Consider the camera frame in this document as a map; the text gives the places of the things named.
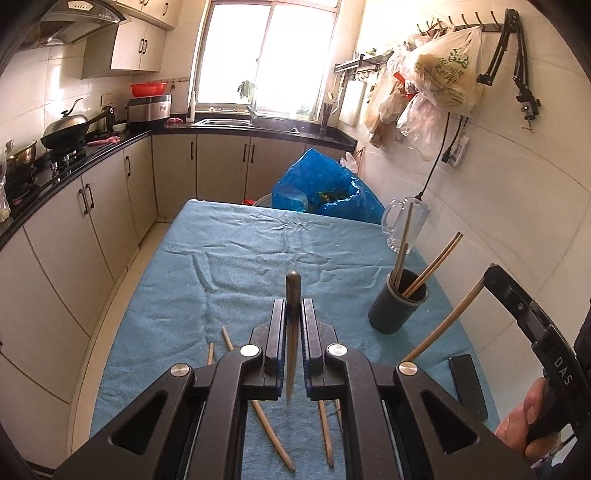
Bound black kitchen countertop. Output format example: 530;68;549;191
0;117;358;245

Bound bundle of translucent plastic bags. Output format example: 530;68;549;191
365;41;445;161

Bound beige wall cabinets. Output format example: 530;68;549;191
82;0;185;79

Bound black gas stove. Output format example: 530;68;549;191
33;147;89;180

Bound blue plastic bag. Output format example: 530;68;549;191
271;148;385;224

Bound white wall power strip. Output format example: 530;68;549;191
441;135;472;169

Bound black smartphone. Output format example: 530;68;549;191
449;354;489;422

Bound black utensil holder cup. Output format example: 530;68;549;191
368;269;429;334

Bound kitchen window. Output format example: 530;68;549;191
191;0;365;116

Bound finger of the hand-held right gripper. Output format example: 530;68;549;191
482;264;539;344

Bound wall hook rack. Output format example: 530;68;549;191
418;11;503;35

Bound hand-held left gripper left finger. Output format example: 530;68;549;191
53;299;288;480

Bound steel kitchen sink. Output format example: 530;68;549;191
191;117;300;132

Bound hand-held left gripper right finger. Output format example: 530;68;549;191
302;299;539;480

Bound black wok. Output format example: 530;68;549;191
41;98;116;151

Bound person's right hand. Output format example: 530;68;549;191
495;376;561;459

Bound red plastic basin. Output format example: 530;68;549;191
130;82;169;97

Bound metal wall shelf rack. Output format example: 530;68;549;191
333;53;394;78

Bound steel countertop appliance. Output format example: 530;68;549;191
127;95;172;124

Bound steel range hood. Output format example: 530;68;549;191
23;0;132;47

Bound clear glass pitcher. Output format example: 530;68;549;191
381;196;432;254

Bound blue towel table cover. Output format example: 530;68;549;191
90;198;502;480

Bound steel cooking pot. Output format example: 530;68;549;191
4;141;38;182

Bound beige base cabinets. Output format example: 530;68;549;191
0;131;356;468

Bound white cutting board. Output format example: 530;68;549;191
339;79;368;126

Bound black power cable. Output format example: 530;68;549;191
416;113;454;201

